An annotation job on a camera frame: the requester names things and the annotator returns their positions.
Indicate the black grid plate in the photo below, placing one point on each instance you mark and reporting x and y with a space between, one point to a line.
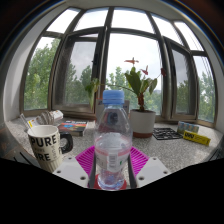
166 134

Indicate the dark colourful book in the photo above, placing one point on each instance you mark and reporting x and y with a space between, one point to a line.
72 128

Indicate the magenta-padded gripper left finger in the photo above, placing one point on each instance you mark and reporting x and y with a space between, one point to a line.
71 170

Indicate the long yellow box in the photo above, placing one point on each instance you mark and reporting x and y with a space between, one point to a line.
196 138

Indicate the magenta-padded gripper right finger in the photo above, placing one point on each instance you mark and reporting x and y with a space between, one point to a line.
151 170

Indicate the light blue pack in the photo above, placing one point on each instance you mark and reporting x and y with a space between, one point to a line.
188 126

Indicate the clear blue-capped water bottle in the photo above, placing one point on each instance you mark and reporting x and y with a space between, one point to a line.
112 143

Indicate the potted plant in white pot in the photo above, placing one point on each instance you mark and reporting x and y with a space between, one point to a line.
142 123

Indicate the flat round red coaster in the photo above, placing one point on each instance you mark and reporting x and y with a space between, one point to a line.
96 184

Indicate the white mug with black lettering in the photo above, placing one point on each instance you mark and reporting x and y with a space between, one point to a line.
45 146

